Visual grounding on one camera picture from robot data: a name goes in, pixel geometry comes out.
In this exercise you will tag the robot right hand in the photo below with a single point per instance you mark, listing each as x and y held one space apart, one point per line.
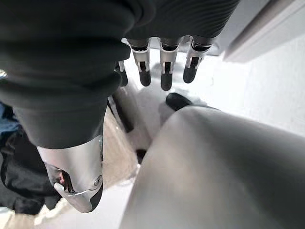
59 59

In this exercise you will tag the blue garment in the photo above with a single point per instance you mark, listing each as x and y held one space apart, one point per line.
7 121

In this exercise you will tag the black garment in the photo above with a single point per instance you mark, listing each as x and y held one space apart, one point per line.
23 171

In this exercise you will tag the robot left dark foot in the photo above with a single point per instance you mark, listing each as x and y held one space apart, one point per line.
140 155

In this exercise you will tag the robot dark foot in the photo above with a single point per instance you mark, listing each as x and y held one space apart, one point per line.
178 101
140 155

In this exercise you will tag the robot right dark foot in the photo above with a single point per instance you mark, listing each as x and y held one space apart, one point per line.
178 101

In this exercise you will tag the robot right silver leg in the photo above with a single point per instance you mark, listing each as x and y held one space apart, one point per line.
214 167

